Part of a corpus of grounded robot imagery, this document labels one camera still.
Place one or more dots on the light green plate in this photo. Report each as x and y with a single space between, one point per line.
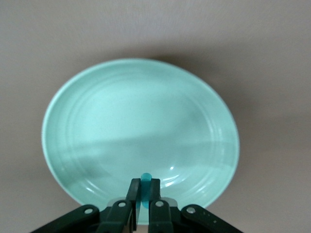
136 116

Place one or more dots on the teal foam letter l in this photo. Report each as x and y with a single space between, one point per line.
145 187

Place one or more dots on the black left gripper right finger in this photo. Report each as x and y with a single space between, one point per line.
155 191

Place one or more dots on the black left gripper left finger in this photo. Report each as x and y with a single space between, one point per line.
133 191

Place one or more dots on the brown table mat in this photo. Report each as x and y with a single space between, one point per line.
155 29

